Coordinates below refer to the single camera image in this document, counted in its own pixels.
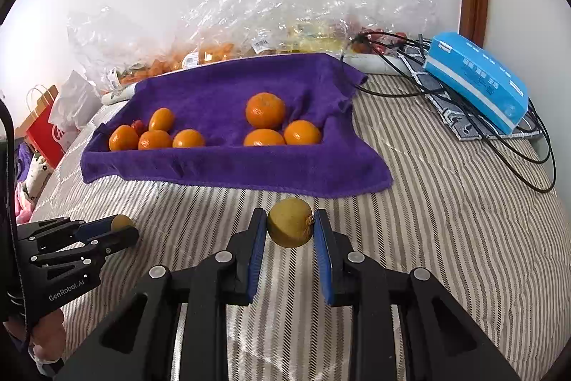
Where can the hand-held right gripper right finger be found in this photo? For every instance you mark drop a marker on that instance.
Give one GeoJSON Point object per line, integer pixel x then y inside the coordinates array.
{"type": "Point", "coordinates": [322, 260]}

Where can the white plastic bag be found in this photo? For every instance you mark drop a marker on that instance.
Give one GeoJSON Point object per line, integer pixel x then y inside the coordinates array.
{"type": "Point", "coordinates": [73, 100]}

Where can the striped bed sheet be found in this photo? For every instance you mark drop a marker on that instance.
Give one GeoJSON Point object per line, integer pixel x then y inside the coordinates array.
{"type": "Point", "coordinates": [424, 229]}

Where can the red paper bag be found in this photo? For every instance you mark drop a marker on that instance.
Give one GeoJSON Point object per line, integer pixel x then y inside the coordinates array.
{"type": "Point", "coordinates": [44, 135]}

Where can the yellow-green citrus fruit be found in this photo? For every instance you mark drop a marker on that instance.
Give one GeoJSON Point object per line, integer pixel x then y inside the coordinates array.
{"type": "Point", "coordinates": [290, 228]}
{"type": "Point", "coordinates": [121, 222]}

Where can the small red tomato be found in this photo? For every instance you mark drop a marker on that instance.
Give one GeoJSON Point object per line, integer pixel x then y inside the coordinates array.
{"type": "Point", "coordinates": [139, 125]}

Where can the white spotted plush toy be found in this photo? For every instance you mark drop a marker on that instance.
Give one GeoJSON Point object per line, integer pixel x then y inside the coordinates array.
{"type": "Point", "coordinates": [35, 175]}

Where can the clear plastic bags of fruit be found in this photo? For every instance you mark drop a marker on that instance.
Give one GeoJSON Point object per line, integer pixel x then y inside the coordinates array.
{"type": "Point", "coordinates": [379, 63]}

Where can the purple plush toy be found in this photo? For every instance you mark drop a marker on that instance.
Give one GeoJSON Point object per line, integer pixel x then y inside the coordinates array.
{"type": "Point", "coordinates": [24, 158]}

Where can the purple towel-lined tray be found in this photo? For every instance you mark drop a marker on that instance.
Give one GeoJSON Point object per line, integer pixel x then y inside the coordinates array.
{"type": "Point", "coordinates": [214, 95]}

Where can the brown paper bag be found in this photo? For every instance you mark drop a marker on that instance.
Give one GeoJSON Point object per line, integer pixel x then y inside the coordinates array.
{"type": "Point", "coordinates": [42, 100]}

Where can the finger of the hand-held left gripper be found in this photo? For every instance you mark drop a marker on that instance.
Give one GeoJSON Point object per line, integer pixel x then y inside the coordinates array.
{"type": "Point", "coordinates": [116, 242]}
{"type": "Point", "coordinates": [96, 229]}

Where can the clear bag of red fruit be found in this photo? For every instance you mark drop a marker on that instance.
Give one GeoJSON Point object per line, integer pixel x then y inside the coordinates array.
{"type": "Point", "coordinates": [374, 28]}

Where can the small orange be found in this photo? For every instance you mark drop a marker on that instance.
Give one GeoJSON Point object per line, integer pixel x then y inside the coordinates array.
{"type": "Point", "coordinates": [161, 119]}
{"type": "Point", "coordinates": [188, 138]}
{"type": "Point", "coordinates": [123, 138]}
{"type": "Point", "coordinates": [264, 137]}
{"type": "Point", "coordinates": [155, 140]}
{"type": "Point", "coordinates": [302, 133]}

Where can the blue tissue box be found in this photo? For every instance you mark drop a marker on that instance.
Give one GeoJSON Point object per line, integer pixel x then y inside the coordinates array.
{"type": "Point", "coordinates": [477, 77]}

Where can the person's left hand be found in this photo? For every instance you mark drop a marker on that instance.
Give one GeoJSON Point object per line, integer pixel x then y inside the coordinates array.
{"type": "Point", "coordinates": [47, 338]}

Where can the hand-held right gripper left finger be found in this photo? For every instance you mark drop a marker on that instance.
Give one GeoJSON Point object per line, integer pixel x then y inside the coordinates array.
{"type": "Point", "coordinates": [255, 260]}

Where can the large orange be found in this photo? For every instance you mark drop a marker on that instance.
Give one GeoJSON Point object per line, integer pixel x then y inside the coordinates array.
{"type": "Point", "coordinates": [265, 110]}

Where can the black white patterned cloth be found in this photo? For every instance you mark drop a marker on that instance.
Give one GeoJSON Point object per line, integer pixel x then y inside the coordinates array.
{"type": "Point", "coordinates": [459, 122]}

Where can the clear bag of carrots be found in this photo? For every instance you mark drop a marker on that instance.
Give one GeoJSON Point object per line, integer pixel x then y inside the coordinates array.
{"type": "Point", "coordinates": [147, 68]}

